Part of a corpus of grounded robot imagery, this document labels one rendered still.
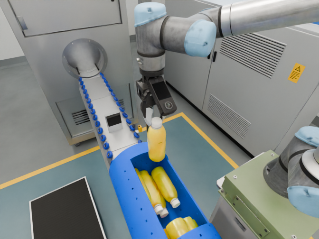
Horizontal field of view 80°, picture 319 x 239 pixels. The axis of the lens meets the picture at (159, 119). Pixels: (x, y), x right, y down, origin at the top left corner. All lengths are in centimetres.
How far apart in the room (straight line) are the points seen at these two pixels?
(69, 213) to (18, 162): 108
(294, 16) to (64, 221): 196
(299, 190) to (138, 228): 49
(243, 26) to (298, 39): 130
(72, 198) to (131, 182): 134
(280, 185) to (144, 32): 63
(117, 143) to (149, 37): 91
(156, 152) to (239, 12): 51
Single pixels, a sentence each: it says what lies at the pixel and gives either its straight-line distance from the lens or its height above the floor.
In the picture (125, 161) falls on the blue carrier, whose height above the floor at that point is 122.
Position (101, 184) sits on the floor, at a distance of 224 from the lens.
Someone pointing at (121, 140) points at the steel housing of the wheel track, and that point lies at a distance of 130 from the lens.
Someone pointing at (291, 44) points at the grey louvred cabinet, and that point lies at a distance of 185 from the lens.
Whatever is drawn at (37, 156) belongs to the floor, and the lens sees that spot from 277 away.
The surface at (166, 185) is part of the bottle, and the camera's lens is 93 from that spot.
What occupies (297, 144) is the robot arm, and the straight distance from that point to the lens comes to 69.
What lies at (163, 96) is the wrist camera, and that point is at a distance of 53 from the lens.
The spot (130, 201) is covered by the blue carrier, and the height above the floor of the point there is 119.
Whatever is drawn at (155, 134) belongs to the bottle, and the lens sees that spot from 66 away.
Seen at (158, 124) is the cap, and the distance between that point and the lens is 64.
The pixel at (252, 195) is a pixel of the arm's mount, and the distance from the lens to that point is 75.
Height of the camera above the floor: 189
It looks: 43 degrees down
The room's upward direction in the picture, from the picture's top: straight up
